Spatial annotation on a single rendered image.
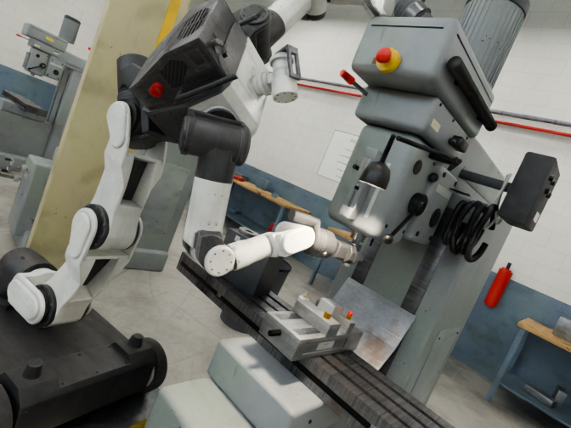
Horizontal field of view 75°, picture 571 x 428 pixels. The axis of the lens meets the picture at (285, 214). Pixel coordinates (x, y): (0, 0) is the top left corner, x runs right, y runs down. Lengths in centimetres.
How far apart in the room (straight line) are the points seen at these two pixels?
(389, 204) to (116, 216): 81
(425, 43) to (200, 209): 68
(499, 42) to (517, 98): 433
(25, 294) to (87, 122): 121
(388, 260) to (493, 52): 81
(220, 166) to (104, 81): 165
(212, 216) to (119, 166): 41
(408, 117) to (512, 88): 482
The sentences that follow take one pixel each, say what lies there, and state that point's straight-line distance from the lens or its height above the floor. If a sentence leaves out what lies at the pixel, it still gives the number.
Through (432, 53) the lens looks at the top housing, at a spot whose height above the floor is 179.
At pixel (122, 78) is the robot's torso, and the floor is 147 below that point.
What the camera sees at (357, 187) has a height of 143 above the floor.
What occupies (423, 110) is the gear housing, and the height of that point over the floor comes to 168.
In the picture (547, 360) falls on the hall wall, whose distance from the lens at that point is 532.
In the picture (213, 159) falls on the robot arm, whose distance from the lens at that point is 86.
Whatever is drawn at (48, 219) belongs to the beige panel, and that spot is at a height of 62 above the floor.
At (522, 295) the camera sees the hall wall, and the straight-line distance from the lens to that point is 528.
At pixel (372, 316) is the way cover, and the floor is 100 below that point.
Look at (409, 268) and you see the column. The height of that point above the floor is 123.
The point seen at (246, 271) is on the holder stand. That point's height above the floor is 99.
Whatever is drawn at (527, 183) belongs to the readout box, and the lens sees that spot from 130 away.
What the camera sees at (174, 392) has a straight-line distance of 117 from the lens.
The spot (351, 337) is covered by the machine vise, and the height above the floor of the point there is 97.
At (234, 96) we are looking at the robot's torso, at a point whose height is 152.
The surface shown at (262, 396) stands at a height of 81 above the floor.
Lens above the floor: 140
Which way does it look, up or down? 6 degrees down
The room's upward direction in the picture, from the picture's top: 22 degrees clockwise
